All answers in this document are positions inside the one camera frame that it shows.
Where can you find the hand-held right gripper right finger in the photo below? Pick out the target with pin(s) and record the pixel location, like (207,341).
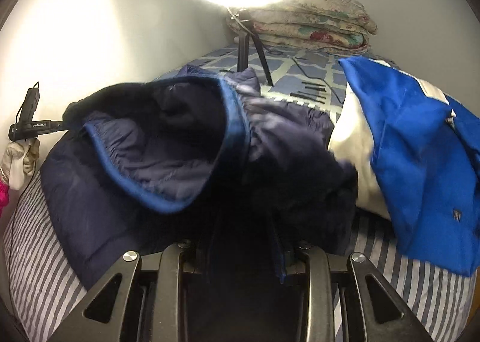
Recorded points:
(318,289)

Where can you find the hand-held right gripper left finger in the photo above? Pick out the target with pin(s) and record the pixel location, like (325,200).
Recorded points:
(168,289)

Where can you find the navy puffer jacket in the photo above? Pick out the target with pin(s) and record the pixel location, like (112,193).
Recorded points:
(150,162)

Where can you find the person's left hand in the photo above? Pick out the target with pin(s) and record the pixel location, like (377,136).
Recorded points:
(20,162)

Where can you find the bed with striped sheet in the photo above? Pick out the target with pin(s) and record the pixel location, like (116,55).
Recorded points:
(33,252)

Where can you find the white folded garment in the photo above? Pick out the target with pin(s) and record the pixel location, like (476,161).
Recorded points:
(356,162)

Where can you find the blue jacket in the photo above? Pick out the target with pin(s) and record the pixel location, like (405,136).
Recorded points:
(416,162)

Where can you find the blue checked blanket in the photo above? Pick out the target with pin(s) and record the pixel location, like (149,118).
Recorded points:
(296,72)

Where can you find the black tripod stand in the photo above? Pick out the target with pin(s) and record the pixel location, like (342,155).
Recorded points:
(243,42)

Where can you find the folded floral quilt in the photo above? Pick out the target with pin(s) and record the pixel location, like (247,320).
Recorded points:
(311,23)

